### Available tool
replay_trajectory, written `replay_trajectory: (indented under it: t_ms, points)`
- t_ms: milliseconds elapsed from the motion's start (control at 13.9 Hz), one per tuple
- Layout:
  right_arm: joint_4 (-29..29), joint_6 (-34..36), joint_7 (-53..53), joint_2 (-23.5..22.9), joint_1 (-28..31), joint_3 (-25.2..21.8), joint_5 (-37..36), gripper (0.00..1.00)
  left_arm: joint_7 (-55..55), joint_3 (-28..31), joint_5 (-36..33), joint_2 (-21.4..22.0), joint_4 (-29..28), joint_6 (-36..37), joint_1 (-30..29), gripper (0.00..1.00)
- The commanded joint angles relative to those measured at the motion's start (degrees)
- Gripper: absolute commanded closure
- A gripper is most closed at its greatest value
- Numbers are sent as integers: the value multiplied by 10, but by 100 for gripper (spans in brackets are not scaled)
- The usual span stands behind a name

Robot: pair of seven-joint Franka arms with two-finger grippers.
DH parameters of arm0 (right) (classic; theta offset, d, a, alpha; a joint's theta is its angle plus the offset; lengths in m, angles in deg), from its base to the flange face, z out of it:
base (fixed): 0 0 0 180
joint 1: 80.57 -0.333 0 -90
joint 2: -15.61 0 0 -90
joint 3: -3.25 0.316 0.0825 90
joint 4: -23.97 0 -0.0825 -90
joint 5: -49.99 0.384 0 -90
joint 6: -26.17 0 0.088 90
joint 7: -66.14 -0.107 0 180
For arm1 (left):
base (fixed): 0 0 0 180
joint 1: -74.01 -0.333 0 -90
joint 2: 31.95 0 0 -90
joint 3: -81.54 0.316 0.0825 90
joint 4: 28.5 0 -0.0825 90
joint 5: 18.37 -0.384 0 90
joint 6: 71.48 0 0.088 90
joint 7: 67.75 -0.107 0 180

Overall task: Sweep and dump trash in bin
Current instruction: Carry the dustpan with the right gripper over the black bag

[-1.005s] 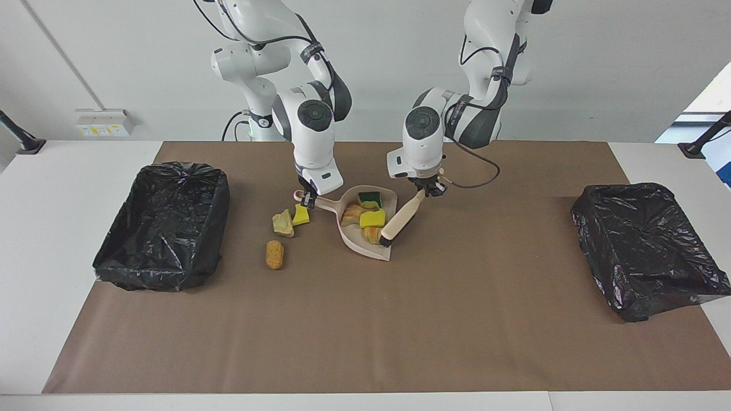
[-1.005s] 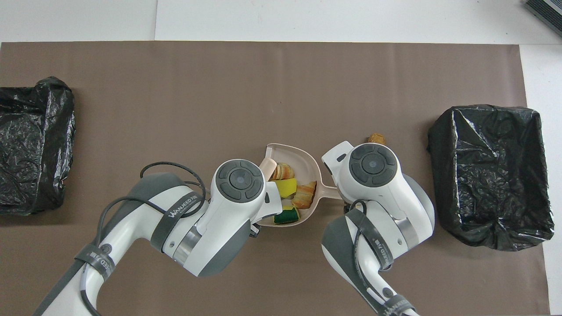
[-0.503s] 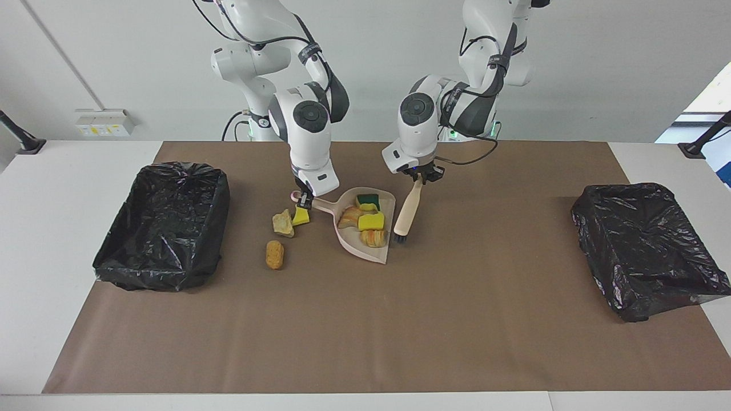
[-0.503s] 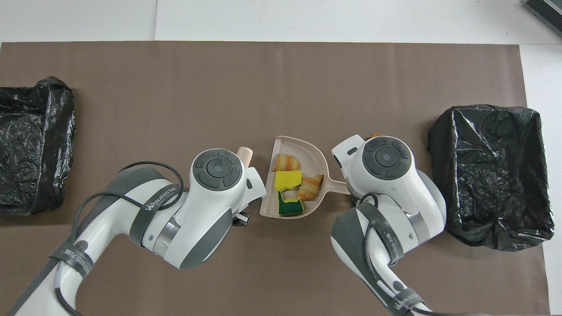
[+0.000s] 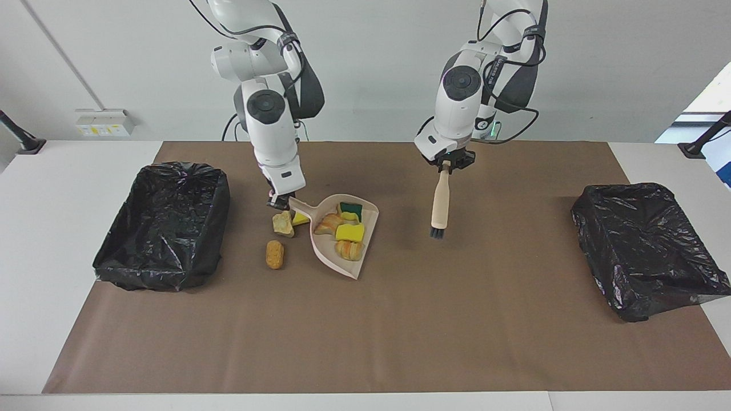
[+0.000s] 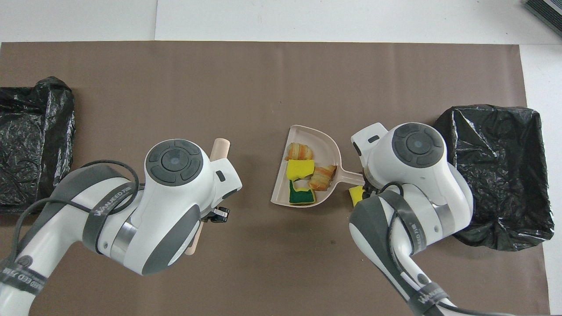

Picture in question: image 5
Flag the beige rock-like bread chunk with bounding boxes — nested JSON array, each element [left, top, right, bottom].
[[272, 210, 295, 238]]

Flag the beige hand brush black bristles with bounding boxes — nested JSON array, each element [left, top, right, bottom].
[[429, 162, 452, 239]]

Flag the orange striped croissant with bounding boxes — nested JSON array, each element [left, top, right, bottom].
[[334, 240, 364, 262], [314, 213, 345, 236]]

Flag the pale pink plastic dustpan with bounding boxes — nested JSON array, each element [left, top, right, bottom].
[[288, 194, 380, 280]]

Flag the plain yellow sponge piece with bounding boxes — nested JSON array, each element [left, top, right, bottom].
[[335, 223, 366, 243]]

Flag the bin lined with black bag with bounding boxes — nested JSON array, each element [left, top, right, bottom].
[[571, 183, 731, 323], [93, 162, 231, 292]]

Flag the brown paper table mat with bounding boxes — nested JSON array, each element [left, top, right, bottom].
[[42, 141, 731, 394]]

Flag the black clamp stand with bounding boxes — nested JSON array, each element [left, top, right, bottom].
[[0, 110, 47, 155], [678, 110, 731, 159]]

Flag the bright window opening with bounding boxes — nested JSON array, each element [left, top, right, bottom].
[[656, 62, 731, 143]]

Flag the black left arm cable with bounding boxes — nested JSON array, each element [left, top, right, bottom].
[[420, 0, 540, 144]]

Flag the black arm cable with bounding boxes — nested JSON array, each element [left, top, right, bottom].
[[191, 0, 300, 109], [420, 0, 540, 144]]

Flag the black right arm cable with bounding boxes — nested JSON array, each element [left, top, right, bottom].
[[191, 0, 300, 109]]

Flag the white wall socket strip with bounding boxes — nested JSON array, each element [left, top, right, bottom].
[[75, 108, 136, 138]]

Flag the grey wall conduit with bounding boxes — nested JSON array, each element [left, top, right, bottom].
[[22, 0, 108, 110]]

